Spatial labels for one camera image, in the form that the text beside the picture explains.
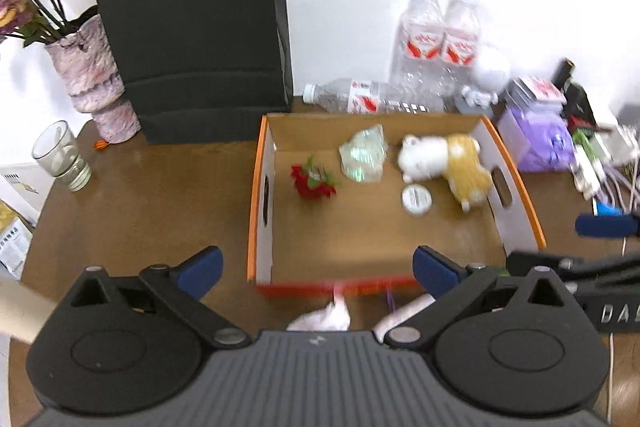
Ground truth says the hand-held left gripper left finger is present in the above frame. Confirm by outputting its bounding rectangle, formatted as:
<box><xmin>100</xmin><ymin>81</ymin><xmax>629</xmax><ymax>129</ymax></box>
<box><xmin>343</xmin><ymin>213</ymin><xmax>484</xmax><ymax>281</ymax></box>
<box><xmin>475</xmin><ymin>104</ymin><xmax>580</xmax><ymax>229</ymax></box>
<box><xmin>70</xmin><ymin>246</ymin><xmax>251</xmax><ymax>350</ymax></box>

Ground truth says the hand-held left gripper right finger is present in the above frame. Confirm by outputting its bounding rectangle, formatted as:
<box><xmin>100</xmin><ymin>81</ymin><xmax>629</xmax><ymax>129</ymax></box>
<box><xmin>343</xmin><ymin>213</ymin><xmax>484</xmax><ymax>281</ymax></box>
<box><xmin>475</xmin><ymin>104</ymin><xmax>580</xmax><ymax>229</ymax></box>
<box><xmin>382</xmin><ymin>245</ymin><xmax>571</xmax><ymax>350</ymax></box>

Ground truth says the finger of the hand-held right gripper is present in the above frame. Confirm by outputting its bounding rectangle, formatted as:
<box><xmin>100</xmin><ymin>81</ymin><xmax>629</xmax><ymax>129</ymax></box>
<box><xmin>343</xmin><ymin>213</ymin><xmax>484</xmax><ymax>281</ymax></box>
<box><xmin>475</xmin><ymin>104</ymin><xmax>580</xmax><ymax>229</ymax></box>
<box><xmin>506</xmin><ymin>250</ymin><xmax>587</xmax><ymax>280</ymax></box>
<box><xmin>575</xmin><ymin>213</ymin><xmax>640</xmax><ymax>240</ymax></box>

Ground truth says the orange-rimmed cardboard box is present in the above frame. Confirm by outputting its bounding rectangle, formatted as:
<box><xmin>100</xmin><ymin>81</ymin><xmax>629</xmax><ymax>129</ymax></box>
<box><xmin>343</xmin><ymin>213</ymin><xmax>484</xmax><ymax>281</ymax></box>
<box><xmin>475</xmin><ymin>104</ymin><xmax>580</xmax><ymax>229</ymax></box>
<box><xmin>247</xmin><ymin>112</ymin><xmax>547</xmax><ymax>303</ymax></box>

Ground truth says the white tissue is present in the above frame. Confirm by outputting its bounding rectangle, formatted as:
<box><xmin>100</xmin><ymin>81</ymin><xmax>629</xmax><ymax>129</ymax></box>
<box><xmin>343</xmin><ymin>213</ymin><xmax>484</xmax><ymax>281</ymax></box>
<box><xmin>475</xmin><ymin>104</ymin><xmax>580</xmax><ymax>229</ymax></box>
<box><xmin>286</xmin><ymin>292</ymin><xmax>352</xmax><ymax>333</ymax></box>

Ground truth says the blue tube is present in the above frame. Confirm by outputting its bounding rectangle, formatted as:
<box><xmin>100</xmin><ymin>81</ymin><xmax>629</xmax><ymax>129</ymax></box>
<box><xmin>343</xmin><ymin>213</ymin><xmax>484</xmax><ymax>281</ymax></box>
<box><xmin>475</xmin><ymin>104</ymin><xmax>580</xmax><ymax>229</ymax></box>
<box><xmin>593</xmin><ymin>199</ymin><xmax>626</xmax><ymax>218</ymax></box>

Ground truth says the small round tin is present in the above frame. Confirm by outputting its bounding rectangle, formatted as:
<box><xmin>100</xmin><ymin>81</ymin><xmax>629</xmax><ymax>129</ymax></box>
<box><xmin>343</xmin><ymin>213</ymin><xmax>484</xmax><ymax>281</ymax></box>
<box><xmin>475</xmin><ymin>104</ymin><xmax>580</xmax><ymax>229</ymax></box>
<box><xmin>401</xmin><ymin>184</ymin><xmax>433</xmax><ymax>217</ymax></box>

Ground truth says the green and white tube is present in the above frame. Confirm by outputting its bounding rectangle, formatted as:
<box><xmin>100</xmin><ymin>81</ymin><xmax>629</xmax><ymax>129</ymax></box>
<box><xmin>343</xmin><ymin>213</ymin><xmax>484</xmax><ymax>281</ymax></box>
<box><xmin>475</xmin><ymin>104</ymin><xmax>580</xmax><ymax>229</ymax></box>
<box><xmin>571</xmin><ymin>128</ymin><xmax>598</xmax><ymax>158</ymax></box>

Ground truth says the white charger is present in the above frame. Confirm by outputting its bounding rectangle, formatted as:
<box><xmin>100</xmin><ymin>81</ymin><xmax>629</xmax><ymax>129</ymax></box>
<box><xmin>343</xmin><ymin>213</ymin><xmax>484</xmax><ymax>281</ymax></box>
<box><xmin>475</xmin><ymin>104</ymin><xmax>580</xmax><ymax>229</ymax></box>
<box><xmin>595</xmin><ymin>124</ymin><xmax>640</xmax><ymax>165</ymax></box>

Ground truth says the purple tissue pack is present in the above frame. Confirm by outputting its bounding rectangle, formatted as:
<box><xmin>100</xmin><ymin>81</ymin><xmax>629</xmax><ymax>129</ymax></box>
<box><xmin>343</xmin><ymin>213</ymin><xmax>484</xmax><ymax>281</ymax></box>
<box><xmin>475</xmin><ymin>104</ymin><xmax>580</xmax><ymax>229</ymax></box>
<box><xmin>497</xmin><ymin>104</ymin><xmax>575</xmax><ymax>172</ymax></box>

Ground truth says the white and yellow plush toy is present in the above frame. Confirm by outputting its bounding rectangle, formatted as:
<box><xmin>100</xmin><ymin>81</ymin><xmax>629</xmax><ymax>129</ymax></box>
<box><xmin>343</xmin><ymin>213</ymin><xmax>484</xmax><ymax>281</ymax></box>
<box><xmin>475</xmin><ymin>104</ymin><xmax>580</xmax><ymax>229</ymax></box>
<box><xmin>397</xmin><ymin>133</ymin><xmax>495</xmax><ymax>214</ymax></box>

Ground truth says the black and red tool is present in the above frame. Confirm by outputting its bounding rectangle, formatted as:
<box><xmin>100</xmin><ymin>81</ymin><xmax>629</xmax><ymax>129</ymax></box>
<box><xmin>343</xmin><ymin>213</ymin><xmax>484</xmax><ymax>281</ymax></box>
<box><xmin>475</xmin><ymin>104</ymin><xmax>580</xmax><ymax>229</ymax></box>
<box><xmin>562</xmin><ymin>82</ymin><xmax>598</xmax><ymax>130</ymax></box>

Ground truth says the crumpled clear plastic wrap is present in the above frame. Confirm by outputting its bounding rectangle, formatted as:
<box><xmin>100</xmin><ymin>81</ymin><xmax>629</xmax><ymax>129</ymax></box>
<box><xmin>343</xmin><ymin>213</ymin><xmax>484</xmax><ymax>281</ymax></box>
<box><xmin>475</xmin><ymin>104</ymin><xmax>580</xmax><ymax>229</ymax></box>
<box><xmin>339</xmin><ymin>125</ymin><xmax>388</xmax><ymax>184</ymax></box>

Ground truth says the red artificial flower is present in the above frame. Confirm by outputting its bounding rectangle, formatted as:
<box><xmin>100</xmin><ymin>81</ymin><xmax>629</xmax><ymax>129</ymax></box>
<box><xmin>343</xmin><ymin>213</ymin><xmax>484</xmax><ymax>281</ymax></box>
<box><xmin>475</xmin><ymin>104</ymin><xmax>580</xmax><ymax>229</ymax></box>
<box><xmin>291</xmin><ymin>155</ymin><xmax>341</xmax><ymax>202</ymax></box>

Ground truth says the tissue pack with red print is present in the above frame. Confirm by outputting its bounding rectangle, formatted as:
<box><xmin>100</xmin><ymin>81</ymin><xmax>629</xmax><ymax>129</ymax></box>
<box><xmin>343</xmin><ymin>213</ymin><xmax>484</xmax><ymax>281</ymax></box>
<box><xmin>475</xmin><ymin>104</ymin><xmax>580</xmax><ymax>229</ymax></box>
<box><xmin>504</xmin><ymin>76</ymin><xmax>568</xmax><ymax>108</ymax></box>

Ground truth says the black device with orange tip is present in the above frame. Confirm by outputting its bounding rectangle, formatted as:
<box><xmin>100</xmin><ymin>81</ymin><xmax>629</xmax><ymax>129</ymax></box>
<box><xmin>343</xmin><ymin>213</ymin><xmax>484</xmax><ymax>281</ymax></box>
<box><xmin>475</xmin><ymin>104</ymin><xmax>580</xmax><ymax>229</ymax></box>
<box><xmin>552</xmin><ymin>58</ymin><xmax>576</xmax><ymax>95</ymax></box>

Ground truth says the clear glass cup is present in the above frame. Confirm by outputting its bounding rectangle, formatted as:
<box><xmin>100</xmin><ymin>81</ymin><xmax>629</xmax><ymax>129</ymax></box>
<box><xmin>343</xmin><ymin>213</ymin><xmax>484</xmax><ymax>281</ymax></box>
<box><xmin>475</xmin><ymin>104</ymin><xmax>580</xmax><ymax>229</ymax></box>
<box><xmin>31</xmin><ymin>120</ymin><xmax>94</xmax><ymax>192</ymax></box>

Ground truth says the beige carton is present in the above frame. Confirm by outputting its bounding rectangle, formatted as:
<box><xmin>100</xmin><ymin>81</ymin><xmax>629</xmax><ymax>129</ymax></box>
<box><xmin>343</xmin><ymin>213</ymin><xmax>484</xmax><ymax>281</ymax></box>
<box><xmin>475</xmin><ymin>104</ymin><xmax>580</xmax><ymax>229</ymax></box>
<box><xmin>0</xmin><ymin>277</ymin><xmax>60</xmax><ymax>342</ymax></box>

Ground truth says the clear water bottle red label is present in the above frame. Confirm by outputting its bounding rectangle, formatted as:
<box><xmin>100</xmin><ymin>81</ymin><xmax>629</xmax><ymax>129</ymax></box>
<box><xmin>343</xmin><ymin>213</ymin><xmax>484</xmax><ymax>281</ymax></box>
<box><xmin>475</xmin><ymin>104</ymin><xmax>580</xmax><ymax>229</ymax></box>
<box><xmin>302</xmin><ymin>78</ymin><xmax>446</xmax><ymax>115</ymax></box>
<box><xmin>440</xmin><ymin>0</ymin><xmax>482</xmax><ymax>90</ymax></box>
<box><xmin>390</xmin><ymin>0</ymin><xmax>446</xmax><ymax>95</ymax></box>

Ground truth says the white printed paper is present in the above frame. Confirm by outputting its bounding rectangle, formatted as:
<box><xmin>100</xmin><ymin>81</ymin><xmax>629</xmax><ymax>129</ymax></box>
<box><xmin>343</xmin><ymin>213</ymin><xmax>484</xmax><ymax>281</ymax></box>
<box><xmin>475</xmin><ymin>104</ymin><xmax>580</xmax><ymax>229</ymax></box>
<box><xmin>0</xmin><ymin>219</ymin><xmax>36</xmax><ymax>282</ymax></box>

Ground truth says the white robot figure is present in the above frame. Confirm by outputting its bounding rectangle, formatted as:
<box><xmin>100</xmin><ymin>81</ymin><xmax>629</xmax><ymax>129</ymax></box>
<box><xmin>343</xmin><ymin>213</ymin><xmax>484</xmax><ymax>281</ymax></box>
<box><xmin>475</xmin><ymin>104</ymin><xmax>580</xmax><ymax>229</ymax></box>
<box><xmin>452</xmin><ymin>44</ymin><xmax>512</xmax><ymax>115</ymax></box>

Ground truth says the white printed box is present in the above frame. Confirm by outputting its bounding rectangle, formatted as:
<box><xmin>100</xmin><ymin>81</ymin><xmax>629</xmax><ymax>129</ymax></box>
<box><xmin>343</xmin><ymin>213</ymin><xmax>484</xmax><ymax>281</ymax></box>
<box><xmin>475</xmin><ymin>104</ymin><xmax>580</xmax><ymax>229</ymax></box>
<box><xmin>0</xmin><ymin>163</ymin><xmax>53</xmax><ymax>228</ymax></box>

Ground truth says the yellow packet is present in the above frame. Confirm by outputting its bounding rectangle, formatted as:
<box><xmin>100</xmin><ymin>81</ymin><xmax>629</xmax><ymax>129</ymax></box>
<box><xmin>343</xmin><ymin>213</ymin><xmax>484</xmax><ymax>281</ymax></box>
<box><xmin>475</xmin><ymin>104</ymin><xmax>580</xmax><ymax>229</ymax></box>
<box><xmin>0</xmin><ymin>199</ymin><xmax>23</xmax><ymax>238</ymax></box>

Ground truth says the pink marbled vase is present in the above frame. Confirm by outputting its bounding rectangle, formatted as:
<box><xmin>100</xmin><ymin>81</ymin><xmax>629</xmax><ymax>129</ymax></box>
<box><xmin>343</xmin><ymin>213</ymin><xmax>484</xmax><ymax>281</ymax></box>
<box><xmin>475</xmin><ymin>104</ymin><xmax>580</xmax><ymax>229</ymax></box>
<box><xmin>45</xmin><ymin>13</ymin><xmax>142</xmax><ymax>145</ymax></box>

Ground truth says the black paper bag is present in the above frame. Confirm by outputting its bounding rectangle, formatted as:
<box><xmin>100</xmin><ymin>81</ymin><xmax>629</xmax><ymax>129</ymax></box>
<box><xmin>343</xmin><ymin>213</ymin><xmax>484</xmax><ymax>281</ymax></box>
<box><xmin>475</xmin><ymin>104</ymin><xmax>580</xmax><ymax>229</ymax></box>
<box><xmin>89</xmin><ymin>0</ymin><xmax>295</xmax><ymax>145</ymax></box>

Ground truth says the lilac cable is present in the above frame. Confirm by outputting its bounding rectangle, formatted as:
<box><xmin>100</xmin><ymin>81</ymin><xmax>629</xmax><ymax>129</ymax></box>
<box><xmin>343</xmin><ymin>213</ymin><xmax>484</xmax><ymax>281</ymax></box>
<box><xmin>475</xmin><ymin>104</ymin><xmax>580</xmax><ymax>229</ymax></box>
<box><xmin>600</xmin><ymin>162</ymin><xmax>640</xmax><ymax>214</ymax></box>

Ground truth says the thin white cable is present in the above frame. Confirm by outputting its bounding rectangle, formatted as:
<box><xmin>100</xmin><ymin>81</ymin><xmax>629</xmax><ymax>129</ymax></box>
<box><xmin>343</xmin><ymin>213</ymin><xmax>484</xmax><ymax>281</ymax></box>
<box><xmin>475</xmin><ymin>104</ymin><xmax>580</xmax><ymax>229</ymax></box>
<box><xmin>605</xmin><ymin>237</ymin><xmax>632</xmax><ymax>423</ymax></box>

